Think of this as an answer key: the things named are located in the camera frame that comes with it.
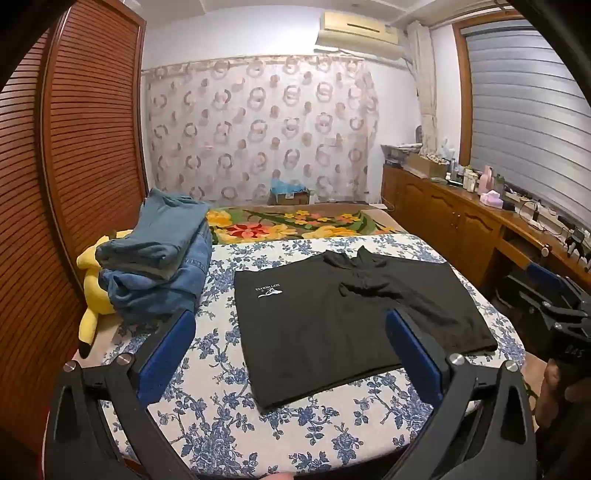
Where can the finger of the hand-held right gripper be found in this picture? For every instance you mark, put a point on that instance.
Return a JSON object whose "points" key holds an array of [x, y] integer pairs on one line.
{"points": [[549, 308], [542, 277]]}

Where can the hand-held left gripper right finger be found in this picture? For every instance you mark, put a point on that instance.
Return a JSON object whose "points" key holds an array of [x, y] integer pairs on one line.
{"points": [[411, 350]]}

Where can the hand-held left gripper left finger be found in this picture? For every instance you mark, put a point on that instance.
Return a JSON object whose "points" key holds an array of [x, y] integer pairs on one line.
{"points": [[166, 360]]}

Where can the black pants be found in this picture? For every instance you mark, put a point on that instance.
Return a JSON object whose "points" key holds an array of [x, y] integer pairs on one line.
{"points": [[346, 332]]}

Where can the person's right hand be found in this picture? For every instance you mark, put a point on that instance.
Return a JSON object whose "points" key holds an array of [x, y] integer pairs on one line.
{"points": [[549, 378]]}

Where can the white power strip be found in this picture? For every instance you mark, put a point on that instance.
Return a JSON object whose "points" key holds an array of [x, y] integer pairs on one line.
{"points": [[547, 217]]}

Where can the blue denim folded jeans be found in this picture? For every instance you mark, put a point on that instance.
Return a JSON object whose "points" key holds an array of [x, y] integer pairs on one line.
{"points": [[147, 295]]}

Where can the pink tissue pack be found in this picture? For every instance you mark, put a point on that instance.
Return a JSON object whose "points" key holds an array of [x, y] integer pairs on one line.
{"points": [[491, 199]]}

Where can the yellow plush toy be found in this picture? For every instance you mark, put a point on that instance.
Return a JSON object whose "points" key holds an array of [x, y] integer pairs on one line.
{"points": [[94, 295]]}

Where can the pink bottle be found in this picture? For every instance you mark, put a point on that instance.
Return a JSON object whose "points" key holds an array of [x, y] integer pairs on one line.
{"points": [[485, 180]]}

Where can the white bottle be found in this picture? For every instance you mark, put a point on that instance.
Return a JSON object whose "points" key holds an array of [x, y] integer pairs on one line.
{"points": [[469, 181]]}

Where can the wooden sideboard cabinet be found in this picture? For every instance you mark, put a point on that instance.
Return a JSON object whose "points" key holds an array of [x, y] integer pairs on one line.
{"points": [[443, 207]]}

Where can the blue floral bed sheet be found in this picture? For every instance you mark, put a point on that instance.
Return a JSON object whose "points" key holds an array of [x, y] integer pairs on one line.
{"points": [[258, 443]]}

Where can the grey-blue folded jeans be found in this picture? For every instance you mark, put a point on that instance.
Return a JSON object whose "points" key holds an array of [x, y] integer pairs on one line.
{"points": [[157, 230]]}

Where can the clear plastic bag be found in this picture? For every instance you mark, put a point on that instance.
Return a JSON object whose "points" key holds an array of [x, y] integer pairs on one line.
{"points": [[449, 147]]}

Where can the grey window blind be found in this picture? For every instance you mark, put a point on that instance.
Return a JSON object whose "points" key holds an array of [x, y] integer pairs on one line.
{"points": [[531, 115]]}

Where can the open cardboard box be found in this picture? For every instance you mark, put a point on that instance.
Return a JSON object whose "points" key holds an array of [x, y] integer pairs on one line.
{"points": [[422, 165]]}

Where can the floral plush blanket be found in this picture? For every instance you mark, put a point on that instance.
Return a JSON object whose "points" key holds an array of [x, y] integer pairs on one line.
{"points": [[277, 226]]}

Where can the cardboard box with label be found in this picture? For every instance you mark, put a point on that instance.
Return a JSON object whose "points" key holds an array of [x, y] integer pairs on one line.
{"points": [[295, 199]]}

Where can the beige window curtain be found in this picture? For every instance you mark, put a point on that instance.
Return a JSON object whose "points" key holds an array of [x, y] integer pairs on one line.
{"points": [[427, 92]]}

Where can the brown louvered wardrobe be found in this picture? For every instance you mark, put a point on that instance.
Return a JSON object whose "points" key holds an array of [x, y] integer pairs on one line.
{"points": [[69, 161]]}

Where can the circle-patterned sheer curtain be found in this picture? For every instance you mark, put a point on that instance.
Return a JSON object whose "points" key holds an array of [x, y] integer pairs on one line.
{"points": [[258, 129]]}

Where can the cream air conditioner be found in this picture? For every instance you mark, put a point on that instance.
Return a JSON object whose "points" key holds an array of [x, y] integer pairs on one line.
{"points": [[355, 32]]}

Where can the wooden window frame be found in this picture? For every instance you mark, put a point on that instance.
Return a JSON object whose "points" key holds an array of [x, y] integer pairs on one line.
{"points": [[461, 92]]}

